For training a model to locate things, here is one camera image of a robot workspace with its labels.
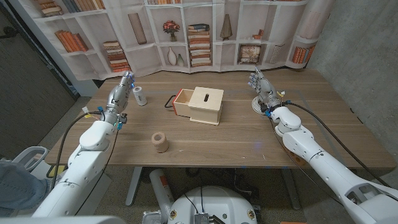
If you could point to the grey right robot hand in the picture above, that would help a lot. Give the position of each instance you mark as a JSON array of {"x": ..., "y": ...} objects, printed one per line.
[{"x": 268, "y": 91}]

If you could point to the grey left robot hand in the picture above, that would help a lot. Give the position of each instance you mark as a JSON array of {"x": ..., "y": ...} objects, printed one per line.
[{"x": 118, "y": 99}]

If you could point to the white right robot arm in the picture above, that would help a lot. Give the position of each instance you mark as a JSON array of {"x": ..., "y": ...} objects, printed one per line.
[{"x": 329, "y": 174}]

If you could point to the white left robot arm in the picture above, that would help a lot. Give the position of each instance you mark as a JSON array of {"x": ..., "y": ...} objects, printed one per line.
[{"x": 81, "y": 174}]

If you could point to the wooden drawer with red front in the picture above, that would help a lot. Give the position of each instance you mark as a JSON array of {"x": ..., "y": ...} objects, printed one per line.
[{"x": 180, "y": 109}]

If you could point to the beige tape roll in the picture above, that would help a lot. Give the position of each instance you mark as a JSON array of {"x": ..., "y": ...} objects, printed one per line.
[{"x": 161, "y": 145}]

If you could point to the printed bookshelf backdrop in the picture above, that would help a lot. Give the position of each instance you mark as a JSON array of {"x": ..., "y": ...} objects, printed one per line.
[{"x": 140, "y": 59}]

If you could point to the wooden box with slot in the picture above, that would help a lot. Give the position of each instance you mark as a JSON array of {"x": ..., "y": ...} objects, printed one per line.
[{"x": 205, "y": 109}]

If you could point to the grey table leg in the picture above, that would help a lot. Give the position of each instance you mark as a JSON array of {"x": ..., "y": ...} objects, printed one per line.
[
  {"x": 133, "y": 186},
  {"x": 290, "y": 189}
]

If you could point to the yellow black pad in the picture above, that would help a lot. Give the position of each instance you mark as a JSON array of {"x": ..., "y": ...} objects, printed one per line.
[{"x": 56, "y": 170}]

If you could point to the white floor panel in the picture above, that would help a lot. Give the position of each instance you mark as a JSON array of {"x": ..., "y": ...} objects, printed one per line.
[{"x": 101, "y": 193}]

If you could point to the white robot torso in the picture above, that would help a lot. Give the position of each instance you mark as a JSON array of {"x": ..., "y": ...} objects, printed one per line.
[{"x": 214, "y": 205}]

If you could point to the person's leg in jeans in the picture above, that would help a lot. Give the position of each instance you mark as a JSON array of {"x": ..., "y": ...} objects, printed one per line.
[{"x": 15, "y": 186}]

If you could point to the white chair frame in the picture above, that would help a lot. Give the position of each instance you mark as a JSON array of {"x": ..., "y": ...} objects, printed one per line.
[{"x": 26, "y": 152}]

